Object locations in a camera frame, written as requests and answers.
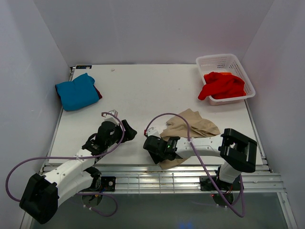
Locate beige t shirt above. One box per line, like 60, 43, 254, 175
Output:
159, 108, 220, 169

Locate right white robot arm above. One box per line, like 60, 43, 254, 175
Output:
143, 127, 257, 184

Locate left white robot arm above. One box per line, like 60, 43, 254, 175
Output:
19, 120, 137, 224

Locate folded dark red shirt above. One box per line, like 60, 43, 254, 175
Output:
94, 87, 102, 99

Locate folded blue t shirt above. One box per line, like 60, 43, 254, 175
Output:
55, 73, 100, 111

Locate red t shirt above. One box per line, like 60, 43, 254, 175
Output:
198, 72, 246, 100

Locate white plastic basket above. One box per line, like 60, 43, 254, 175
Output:
196, 54, 256, 106

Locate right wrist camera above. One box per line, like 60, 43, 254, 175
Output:
144, 127, 160, 137

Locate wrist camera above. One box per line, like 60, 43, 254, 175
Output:
144, 127, 160, 137
102, 110, 119, 125

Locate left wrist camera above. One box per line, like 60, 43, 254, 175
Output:
102, 110, 119, 125

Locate aluminium frame rails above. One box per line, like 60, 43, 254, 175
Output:
96, 165, 286, 194

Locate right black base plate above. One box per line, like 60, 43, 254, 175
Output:
199, 175, 243, 191

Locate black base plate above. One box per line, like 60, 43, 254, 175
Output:
199, 175, 243, 191
97, 176, 116, 192

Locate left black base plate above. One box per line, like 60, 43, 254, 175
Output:
97, 176, 116, 192

